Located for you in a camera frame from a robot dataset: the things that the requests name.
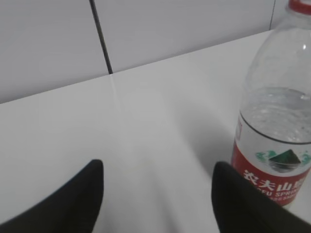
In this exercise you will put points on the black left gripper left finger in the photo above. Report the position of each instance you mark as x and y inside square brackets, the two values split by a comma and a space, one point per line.
[73, 208]

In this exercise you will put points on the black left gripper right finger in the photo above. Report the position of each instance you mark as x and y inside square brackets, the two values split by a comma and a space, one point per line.
[240, 208]

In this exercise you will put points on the clear plastic water bottle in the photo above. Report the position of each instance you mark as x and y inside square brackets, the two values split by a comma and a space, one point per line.
[272, 145]

